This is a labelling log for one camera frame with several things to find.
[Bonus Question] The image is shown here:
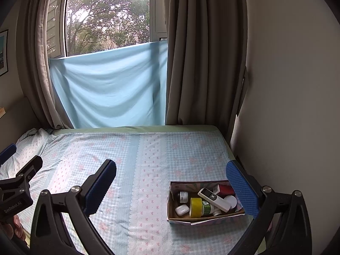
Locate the grey-brown curtain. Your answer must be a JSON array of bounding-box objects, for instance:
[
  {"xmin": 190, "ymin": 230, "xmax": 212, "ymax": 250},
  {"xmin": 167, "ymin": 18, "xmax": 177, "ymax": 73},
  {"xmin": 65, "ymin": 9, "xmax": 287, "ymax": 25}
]
[
  {"xmin": 161, "ymin": 0, "xmax": 249, "ymax": 144},
  {"xmin": 16, "ymin": 0, "xmax": 71, "ymax": 129}
]

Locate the cardboard box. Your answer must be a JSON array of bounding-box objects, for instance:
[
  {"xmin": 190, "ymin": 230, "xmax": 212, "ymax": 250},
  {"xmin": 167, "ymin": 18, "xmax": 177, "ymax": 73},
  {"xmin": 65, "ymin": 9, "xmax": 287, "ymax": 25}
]
[{"xmin": 166, "ymin": 180, "xmax": 246, "ymax": 226}]

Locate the red box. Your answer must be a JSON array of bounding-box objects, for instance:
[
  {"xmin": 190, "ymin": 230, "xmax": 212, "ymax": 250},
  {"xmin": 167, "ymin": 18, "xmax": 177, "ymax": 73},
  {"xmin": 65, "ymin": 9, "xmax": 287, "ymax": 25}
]
[{"xmin": 212, "ymin": 184, "xmax": 236, "ymax": 197}]

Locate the white jar green label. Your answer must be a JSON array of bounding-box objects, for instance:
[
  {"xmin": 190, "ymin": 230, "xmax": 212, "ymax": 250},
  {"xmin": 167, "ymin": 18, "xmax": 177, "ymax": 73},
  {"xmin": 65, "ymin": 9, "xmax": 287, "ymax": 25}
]
[{"xmin": 201, "ymin": 200, "xmax": 215, "ymax": 216}]

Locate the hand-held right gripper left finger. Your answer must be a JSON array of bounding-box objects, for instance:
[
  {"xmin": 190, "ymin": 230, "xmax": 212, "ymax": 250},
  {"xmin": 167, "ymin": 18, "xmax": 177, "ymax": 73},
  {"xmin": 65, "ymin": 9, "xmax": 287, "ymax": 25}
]
[{"xmin": 29, "ymin": 159, "xmax": 118, "ymax": 255}]

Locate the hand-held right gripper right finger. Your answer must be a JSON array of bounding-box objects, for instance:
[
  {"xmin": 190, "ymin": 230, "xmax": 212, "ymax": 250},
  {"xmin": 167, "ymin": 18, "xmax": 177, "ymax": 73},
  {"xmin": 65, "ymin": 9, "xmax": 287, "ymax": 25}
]
[{"xmin": 225, "ymin": 160, "xmax": 313, "ymax": 255}]

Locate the light blue cloth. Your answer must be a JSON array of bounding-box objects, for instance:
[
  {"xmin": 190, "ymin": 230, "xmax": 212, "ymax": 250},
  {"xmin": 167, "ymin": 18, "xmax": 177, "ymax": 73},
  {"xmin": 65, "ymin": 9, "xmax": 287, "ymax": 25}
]
[{"xmin": 49, "ymin": 39, "xmax": 169, "ymax": 129}]

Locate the yellow tape roll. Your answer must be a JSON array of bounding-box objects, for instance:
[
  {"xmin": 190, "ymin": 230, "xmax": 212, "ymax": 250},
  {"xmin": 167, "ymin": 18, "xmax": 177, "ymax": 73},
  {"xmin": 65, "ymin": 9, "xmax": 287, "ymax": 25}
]
[{"xmin": 189, "ymin": 197, "xmax": 205, "ymax": 218}]

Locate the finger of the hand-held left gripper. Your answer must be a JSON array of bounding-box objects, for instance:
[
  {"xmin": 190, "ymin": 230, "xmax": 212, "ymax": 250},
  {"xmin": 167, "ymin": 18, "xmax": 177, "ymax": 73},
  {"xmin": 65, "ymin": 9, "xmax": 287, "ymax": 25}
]
[
  {"xmin": 14, "ymin": 155, "xmax": 43, "ymax": 189},
  {"xmin": 0, "ymin": 143, "xmax": 18, "ymax": 165}
]

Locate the checkered pillow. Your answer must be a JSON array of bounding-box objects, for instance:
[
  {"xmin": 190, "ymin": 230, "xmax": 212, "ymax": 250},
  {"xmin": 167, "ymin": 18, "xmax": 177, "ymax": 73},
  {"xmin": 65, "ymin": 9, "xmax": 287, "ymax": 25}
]
[{"xmin": 0, "ymin": 127, "xmax": 54, "ymax": 181}]

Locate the person's left hand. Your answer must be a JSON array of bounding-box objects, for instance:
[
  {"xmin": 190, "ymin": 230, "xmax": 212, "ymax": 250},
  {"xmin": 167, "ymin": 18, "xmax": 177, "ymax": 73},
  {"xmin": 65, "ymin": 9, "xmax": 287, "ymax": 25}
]
[{"xmin": 0, "ymin": 214, "xmax": 27, "ymax": 248}]

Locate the white earbud case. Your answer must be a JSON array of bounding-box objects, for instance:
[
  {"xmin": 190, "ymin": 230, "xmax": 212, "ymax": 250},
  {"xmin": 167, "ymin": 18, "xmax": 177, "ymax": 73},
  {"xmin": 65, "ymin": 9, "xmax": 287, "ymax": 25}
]
[{"xmin": 174, "ymin": 204, "xmax": 190, "ymax": 216}]

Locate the white remote control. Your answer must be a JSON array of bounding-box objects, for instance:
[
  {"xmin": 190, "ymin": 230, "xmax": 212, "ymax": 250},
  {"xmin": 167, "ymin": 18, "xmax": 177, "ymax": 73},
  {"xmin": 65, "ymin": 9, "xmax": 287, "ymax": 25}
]
[{"xmin": 198, "ymin": 187, "xmax": 232, "ymax": 213}]

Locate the framed wall picture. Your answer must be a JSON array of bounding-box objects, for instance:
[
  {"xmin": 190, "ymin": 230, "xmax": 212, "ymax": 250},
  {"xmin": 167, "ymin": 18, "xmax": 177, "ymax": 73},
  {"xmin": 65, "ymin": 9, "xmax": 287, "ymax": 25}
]
[{"xmin": 0, "ymin": 29, "xmax": 9, "ymax": 76}]

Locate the window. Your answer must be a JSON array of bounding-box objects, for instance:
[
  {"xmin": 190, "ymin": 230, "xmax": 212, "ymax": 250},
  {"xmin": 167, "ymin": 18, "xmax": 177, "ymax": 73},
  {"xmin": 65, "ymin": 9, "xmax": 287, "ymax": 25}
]
[{"xmin": 46, "ymin": 0, "xmax": 169, "ymax": 59}]

